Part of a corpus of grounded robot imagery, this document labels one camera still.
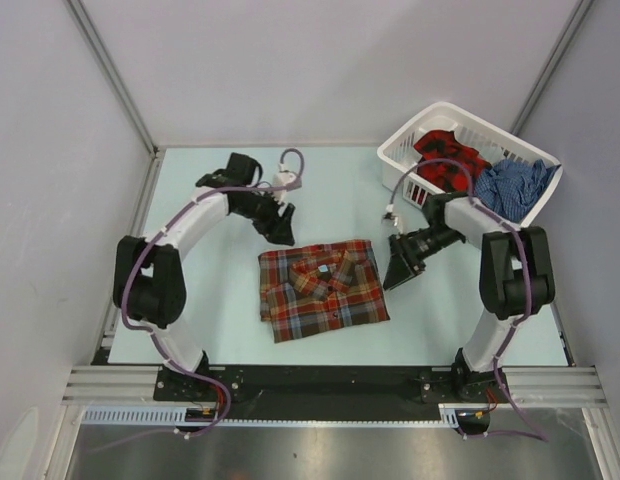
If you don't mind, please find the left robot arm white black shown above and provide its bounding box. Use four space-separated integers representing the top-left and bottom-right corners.
113 153 304 400

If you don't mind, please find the brown red plaid shirt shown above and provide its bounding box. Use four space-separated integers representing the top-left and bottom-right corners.
258 239 390 343

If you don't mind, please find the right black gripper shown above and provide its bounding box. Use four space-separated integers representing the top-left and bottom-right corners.
382 226 463 290

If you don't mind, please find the blue checked shirt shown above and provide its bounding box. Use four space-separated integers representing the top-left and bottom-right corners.
474 159 559 223

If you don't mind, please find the purple cable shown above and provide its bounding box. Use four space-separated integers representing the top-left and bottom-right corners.
87 148 306 451
384 158 549 442

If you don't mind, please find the red black checked shirt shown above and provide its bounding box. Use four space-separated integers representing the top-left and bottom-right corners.
413 130 492 192

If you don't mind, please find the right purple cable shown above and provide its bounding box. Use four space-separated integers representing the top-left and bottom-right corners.
384 158 549 442

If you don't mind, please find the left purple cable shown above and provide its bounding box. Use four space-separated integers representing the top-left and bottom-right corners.
87 148 306 451

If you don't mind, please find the aluminium corner post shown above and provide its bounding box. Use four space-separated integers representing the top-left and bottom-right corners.
63 0 158 158
509 0 597 135

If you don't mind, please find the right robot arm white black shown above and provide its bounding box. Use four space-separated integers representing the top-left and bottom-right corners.
383 192 556 402

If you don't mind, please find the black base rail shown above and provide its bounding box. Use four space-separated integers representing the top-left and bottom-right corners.
154 363 501 424

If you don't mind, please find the left aluminium corner post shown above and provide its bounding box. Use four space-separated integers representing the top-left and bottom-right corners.
63 0 158 158

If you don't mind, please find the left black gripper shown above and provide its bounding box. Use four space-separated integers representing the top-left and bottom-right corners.
233 186 295 247

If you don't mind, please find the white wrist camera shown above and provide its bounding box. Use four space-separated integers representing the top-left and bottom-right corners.
272 165 301 204
382 204 405 235

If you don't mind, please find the white plastic laundry basket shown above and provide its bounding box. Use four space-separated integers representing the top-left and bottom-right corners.
377 102 563 227

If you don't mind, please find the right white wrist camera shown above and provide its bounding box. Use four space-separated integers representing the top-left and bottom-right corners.
382 204 405 235

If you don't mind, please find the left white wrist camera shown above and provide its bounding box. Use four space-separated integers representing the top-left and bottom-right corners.
272 165 301 204

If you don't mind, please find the white slotted cable duct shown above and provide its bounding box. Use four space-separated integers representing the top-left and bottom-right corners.
82 404 490 436

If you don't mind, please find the aluminium frame profile front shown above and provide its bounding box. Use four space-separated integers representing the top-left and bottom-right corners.
62 365 159 405

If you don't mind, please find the right aluminium corner post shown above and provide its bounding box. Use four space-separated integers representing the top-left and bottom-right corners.
509 0 597 135

